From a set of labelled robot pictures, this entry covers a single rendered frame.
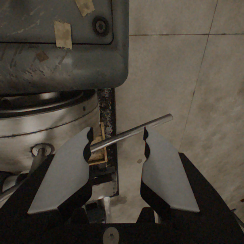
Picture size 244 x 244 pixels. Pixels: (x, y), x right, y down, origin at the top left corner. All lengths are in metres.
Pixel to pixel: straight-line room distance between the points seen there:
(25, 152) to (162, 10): 1.69
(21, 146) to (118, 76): 0.22
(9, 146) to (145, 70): 1.50
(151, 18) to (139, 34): 0.19
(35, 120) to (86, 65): 0.14
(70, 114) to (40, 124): 0.06
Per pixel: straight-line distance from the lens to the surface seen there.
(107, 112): 0.94
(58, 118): 0.26
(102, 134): 0.65
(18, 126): 0.27
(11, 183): 0.62
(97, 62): 0.19
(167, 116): 0.20
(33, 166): 0.25
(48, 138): 0.27
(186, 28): 1.89
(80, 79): 0.21
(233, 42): 2.45
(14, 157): 0.31
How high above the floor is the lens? 1.45
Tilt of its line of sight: 59 degrees down
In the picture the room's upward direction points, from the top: 151 degrees clockwise
